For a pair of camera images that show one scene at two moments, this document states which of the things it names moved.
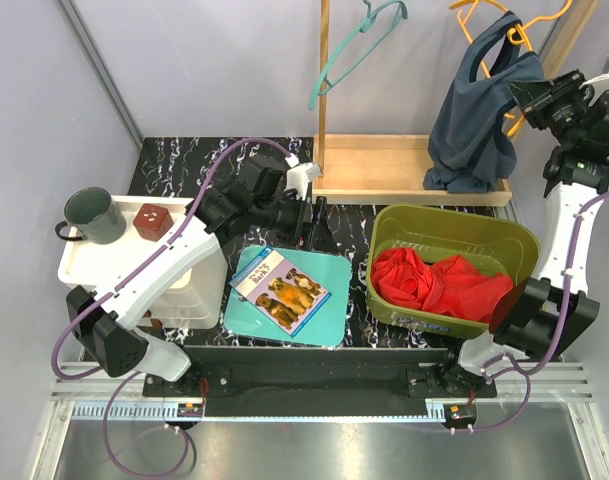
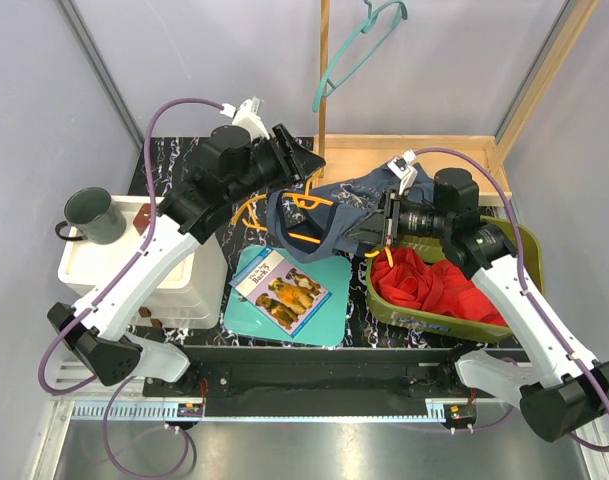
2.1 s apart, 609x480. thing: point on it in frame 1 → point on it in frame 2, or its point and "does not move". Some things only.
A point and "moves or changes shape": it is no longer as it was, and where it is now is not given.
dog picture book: [286, 288] does not move
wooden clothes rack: [389, 170] does not move
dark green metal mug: [93, 212] does not move
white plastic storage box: [201, 304] does not move
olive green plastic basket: [489, 244] does not move
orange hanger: [514, 35] moves or changes shape
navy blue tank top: [470, 150] → [348, 198]
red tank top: [449, 283] does not move
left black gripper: [316, 235] → [298, 161]
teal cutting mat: [326, 327] does not move
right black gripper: [527, 93] → [381, 225]
